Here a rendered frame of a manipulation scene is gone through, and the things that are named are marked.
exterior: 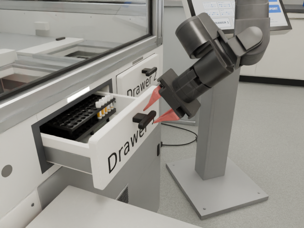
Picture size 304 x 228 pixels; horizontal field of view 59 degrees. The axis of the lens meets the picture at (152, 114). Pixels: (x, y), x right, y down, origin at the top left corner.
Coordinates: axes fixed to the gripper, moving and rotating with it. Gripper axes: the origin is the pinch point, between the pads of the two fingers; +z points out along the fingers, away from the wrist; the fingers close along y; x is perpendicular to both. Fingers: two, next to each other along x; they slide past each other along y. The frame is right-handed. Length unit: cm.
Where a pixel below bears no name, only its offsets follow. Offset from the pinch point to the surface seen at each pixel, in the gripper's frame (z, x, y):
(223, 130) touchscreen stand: 29, -93, -41
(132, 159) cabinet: 33.6, -22.3, -11.0
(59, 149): 11.7, 15.5, 6.9
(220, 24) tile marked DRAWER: -8, -77, 6
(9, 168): 14.3, 23.9, 9.6
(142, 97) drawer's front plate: 0.8, -2.6, 4.2
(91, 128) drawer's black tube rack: 11.5, 5.4, 6.2
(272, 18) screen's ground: -24, -97, -7
